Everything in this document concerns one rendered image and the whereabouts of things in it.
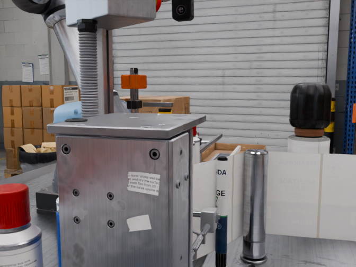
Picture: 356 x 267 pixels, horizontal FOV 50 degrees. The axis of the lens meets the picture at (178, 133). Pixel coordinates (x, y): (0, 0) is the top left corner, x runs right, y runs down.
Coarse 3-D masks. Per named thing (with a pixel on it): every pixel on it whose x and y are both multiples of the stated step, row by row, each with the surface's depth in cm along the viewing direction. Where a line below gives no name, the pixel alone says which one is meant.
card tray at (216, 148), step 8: (216, 144) 196; (224, 144) 195; (232, 144) 193; (240, 144) 192; (248, 144) 191; (208, 152) 181; (216, 152) 189; (224, 152) 189; (232, 152) 189; (240, 152) 189; (208, 160) 170
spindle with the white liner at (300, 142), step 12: (300, 84) 78; (312, 84) 76; (324, 84) 77; (300, 96) 77; (312, 96) 76; (324, 96) 76; (300, 108) 77; (312, 108) 76; (324, 108) 77; (300, 120) 77; (312, 120) 76; (324, 120) 77; (300, 132) 79; (312, 132) 78; (288, 144) 81; (300, 144) 77; (312, 144) 76; (324, 144) 77
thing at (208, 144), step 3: (219, 135) 157; (213, 138) 148; (216, 138) 149; (219, 138) 156; (210, 141) 140; (213, 141) 144; (207, 144) 134; (210, 144) 138; (201, 147) 128; (204, 147) 129; (207, 147) 133; (201, 150) 125; (204, 150) 129
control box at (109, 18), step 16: (80, 0) 68; (96, 0) 63; (112, 0) 61; (128, 0) 63; (144, 0) 65; (80, 16) 68; (96, 16) 64; (112, 16) 62; (128, 16) 63; (144, 16) 65
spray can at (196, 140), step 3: (195, 126) 92; (195, 129) 92; (195, 132) 92; (195, 135) 93; (195, 138) 92; (198, 138) 92; (195, 141) 91; (198, 141) 92; (195, 144) 91; (198, 144) 92; (195, 147) 91; (198, 147) 92; (195, 150) 91; (198, 150) 92; (195, 153) 91; (198, 153) 92; (195, 156) 91; (198, 156) 92; (195, 159) 92; (198, 159) 92; (195, 162) 92; (198, 162) 92
